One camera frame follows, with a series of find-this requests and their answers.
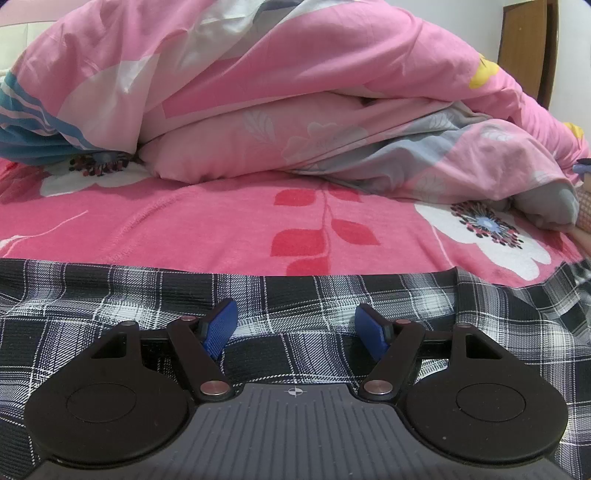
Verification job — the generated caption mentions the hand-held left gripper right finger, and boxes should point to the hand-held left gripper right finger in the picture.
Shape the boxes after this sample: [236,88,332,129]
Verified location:
[355,304,504,401]

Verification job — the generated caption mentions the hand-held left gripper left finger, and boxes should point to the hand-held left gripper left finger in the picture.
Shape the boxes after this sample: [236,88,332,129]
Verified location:
[90,298,238,401]

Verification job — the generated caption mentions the black white plaid pants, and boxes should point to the black white plaid pants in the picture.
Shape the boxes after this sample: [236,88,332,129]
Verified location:
[0,258,591,480]

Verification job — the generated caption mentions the stack of folded clothes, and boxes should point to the stack of folded clothes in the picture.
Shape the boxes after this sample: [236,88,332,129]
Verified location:
[570,157,591,252]

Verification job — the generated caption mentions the pink floral bed sheet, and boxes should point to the pink floral bed sheet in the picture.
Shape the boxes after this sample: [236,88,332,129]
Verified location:
[0,152,591,289]

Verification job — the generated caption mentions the pink floral quilt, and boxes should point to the pink floral quilt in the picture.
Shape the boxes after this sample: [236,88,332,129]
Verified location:
[0,0,591,232]

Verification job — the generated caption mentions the brown wooden door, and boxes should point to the brown wooden door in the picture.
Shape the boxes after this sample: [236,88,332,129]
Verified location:
[498,0,560,109]

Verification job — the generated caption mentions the pink white bed headboard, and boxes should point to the pink white bed headboard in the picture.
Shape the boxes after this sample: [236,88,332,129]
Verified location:
[0,0,75,72]

